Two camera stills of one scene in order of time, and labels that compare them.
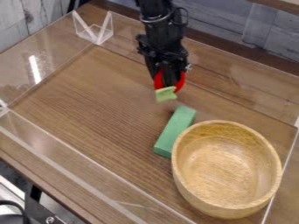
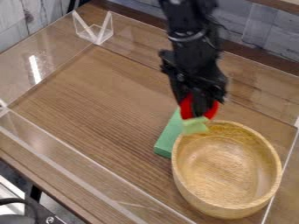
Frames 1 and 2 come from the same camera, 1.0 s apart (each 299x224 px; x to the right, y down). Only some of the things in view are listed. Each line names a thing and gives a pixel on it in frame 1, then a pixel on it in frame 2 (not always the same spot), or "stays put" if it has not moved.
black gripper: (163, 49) to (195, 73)
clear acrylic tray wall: (75, 178) stays put
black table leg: (35, 193) stays put
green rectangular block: (182, 119) stays put
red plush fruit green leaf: (166, 93) to (194, 123)
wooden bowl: (228, 168) stays put
